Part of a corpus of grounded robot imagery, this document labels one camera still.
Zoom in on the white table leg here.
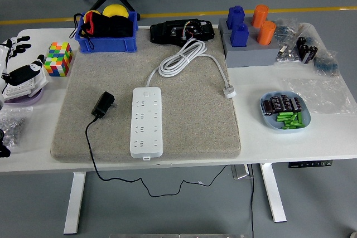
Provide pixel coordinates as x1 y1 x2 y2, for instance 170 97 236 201
259 162 287 224
63 171 86 235

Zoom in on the grey block holder base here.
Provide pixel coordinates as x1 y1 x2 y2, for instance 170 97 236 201
218 16 279 37
224 30 281 68

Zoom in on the clear bag of metal parts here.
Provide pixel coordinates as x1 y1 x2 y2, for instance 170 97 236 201
274 41 302 65

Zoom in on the light blue plate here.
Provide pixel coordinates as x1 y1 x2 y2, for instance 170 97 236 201
259 90 312 132

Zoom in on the blue plastic bin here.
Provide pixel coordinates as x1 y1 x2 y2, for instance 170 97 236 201
75 11 139 54

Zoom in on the purple round plate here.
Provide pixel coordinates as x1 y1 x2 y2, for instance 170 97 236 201
3 87 45 107

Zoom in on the clear bag of screws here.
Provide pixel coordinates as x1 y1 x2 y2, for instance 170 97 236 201
0 106 33 149

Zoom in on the clear bag of black capacitors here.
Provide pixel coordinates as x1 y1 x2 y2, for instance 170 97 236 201
294 23 320 65

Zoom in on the black hanging cable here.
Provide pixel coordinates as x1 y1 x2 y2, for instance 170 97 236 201
249 164 255 238

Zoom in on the colourful puzzle cube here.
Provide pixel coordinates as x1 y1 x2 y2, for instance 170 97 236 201
44 41 74 77

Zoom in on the grey-brown mat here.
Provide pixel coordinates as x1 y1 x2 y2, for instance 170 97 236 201
50 26 242 163

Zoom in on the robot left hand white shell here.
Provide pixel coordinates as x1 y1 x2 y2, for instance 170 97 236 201
0 36 46 110

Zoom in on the black plug adapter with cord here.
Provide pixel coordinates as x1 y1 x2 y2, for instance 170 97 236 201
84 91 229 197

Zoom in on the black drawstring pouch red trim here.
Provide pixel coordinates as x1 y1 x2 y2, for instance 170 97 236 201
73 10 108 50

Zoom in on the metal box under table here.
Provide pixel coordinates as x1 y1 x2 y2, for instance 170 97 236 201
230 164 253 179

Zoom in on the blue square block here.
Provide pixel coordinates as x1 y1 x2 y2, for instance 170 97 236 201
226 5 246 30
230 22 249 48

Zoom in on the clear bag of blue parts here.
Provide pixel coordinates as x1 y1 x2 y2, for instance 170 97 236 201
313 50 340 76
274 17 299 43

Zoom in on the black cloth pouch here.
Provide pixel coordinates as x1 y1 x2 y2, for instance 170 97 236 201
107 14 134 38

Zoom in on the yellow foam ball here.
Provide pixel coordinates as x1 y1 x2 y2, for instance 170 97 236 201
102 4 129 18

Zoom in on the black open electronic device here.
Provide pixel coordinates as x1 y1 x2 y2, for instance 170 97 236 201
149 18 215 46

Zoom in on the black table control panel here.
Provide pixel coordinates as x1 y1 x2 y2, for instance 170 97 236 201
288 159 334 169

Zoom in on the empty clear plastic bag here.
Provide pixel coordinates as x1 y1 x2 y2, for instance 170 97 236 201
281 76 357 115

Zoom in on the orange cylinder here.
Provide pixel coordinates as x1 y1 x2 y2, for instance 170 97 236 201
256 20 277 45
250 4 269 28

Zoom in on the white power strip with cable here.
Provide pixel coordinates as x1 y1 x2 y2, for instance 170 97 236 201
129 38 237 161

